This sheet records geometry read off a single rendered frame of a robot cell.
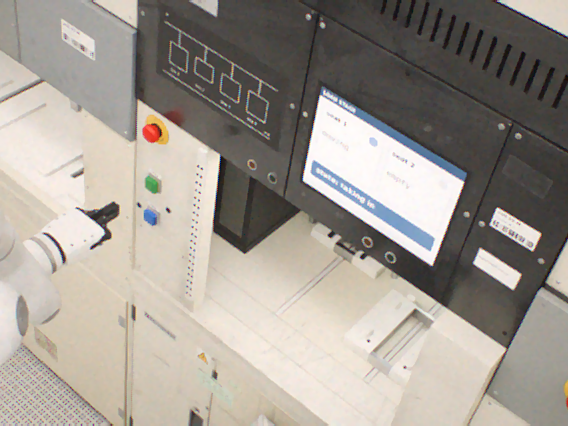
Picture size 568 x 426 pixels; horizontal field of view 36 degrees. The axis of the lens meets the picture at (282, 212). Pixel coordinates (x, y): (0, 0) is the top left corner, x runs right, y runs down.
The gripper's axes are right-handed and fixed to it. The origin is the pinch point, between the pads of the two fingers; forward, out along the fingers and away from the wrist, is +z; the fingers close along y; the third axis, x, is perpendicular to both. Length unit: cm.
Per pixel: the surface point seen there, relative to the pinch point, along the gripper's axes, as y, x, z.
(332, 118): 40, 43, 12
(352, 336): 46, -30, 33
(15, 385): -50, -120, 4
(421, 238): 62, 31, 12
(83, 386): -26, -105, 12
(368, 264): 35, -30, 55
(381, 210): 53, 32, 12
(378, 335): 50, -30, 38
